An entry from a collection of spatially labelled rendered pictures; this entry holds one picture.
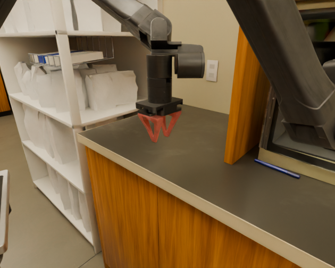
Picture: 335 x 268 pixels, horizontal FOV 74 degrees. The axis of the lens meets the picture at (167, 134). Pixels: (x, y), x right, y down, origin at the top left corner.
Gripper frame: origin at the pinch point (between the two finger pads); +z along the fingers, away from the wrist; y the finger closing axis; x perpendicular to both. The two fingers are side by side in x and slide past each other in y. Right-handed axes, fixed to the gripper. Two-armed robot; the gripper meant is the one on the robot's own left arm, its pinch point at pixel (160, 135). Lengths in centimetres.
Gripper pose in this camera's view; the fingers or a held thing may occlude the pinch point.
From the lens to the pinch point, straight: 56.3
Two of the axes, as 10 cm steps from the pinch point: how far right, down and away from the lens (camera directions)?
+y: 6.7, -2.9, 6.9
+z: 0.0, 9.2, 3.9
